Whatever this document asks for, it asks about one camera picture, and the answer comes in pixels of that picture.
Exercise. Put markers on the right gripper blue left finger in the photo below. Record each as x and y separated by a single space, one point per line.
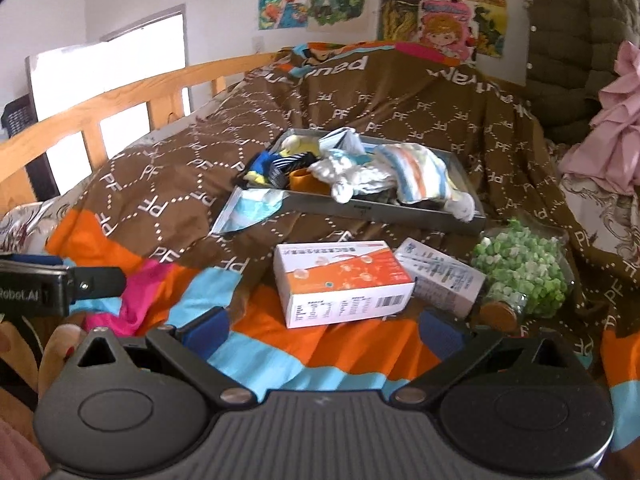
206 333

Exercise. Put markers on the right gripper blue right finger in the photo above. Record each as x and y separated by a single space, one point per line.
443 333

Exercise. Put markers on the striped pastel cloth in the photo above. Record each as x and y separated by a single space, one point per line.
422 176

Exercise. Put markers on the navy striped sock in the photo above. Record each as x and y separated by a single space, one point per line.
280 169

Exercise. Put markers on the blue yellow sock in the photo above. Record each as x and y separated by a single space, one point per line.
258 170

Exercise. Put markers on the orange knitted cuff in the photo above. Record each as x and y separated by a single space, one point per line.
303 181

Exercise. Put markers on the white blue medicine box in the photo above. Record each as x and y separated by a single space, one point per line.
442 281

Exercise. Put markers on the jar of green paper stars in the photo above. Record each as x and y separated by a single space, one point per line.
527 274

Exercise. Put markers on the orange white medicine box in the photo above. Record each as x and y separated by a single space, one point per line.
323 283

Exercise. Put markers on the grey tray with cartoon picture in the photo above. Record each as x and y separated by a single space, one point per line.
380 207

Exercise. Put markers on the brown patterned colourful blanket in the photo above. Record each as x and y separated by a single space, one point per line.
150 210

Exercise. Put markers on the black plastic crate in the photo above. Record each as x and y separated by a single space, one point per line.
17 117

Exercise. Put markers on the floral white bed sheet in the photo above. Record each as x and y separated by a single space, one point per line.
609 221

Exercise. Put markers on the pink shirt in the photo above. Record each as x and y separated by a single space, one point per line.
609 155

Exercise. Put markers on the pink cartoon girl drawing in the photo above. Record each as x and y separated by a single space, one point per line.
448 27

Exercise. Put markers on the olive quilted jacket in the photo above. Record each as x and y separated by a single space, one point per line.
572 48

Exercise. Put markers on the wooden bed rail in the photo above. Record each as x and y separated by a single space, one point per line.
160 94

